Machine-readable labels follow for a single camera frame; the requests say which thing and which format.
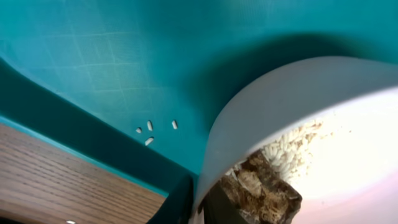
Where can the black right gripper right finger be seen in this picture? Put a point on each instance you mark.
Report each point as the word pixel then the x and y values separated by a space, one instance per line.
pixel 218 209

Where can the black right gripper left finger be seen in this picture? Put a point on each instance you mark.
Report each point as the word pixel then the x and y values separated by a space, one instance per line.
pixel 177 207

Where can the brown food scrap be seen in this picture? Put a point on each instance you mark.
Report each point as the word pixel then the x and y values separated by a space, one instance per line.
pixel 259 194

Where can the spilled white rice pile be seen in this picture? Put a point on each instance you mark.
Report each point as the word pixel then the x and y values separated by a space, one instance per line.
pixel 291 155

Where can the teal plastic tray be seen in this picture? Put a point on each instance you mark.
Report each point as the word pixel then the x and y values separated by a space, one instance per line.
pixel 154 90

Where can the pink bowl with scraps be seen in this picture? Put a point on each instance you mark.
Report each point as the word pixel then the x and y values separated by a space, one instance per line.
pixel 353 178

